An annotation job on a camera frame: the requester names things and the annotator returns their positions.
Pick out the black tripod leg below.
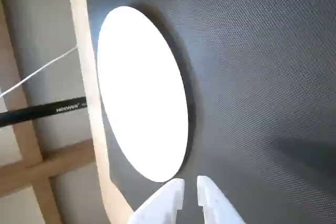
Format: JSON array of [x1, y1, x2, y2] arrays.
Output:
[[0, 95, 88, 128]]

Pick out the thin white cable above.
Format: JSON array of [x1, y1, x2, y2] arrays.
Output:
[[0, 46, 79, 99]]

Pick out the dark grey mat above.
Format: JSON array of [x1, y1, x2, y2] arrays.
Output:
[[83, 0, 336, 224]]

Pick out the wooden frame beams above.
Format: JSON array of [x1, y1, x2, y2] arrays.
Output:
[[0, 0, 96, 224]]

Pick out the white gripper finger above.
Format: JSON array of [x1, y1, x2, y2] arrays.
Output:
[[127, 178, 185, 224], [197, 176, 248, 224]]

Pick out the round white dish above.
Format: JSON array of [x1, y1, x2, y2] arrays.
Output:
[[97, 5, 190, 183]]

